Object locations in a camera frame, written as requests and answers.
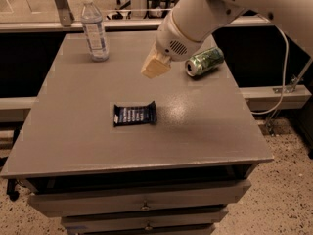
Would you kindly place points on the grey top drawer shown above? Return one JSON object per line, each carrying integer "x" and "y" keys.
{"x": 141, "y": 199}

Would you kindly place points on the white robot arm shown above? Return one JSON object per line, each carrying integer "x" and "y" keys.
{"x": 293, "y": 17}

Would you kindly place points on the clear plastic water bottle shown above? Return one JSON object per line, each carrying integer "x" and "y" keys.
{"x": 92, "y": 22}

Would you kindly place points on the metal bracket post left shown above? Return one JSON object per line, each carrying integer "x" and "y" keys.
{"x": 64, "y": 11}

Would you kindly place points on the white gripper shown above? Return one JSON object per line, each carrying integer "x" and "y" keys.
{"x": 173, "y": 40}

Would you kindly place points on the green soda can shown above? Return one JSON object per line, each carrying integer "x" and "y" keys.
{"x": 204, "y": 61}

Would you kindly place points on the blue rxbar blueberry wrapper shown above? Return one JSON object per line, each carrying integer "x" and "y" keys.
{"x": 135, "y": 115}

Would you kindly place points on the grey drawer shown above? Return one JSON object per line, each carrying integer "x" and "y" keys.
{"x": 141, "y": 199}
{"x": 144, "y": 220}

